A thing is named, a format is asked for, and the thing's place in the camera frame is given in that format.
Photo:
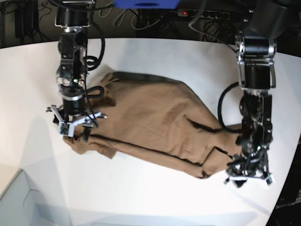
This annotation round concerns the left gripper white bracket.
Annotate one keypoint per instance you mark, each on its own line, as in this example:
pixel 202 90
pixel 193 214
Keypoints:
pixel 240 171

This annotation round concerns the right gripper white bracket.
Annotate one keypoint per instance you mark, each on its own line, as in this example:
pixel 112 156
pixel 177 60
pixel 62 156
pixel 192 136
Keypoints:
pixel 67 127

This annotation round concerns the brown t-shirt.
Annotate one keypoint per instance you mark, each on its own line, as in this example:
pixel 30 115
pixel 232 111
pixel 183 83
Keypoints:
pixel 159 120

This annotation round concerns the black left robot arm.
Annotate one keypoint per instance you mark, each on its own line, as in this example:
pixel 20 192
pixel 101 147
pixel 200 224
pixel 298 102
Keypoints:
pixel 256 45

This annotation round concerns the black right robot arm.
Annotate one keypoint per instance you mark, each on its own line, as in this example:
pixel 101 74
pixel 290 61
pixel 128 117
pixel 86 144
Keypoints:
pixel 74 17

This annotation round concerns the white bin at table corner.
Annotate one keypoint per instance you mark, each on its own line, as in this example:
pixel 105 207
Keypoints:
pixel 21 205

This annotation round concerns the black equipment on floor left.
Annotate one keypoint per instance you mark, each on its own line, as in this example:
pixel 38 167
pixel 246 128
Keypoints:
pixel 26 18

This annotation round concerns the blue box at table edge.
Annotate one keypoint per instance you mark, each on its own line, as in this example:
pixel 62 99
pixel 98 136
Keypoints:
pixel 147 4

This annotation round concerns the white power strip red switch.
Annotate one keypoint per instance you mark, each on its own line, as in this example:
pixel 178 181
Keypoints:
pixel 206 14

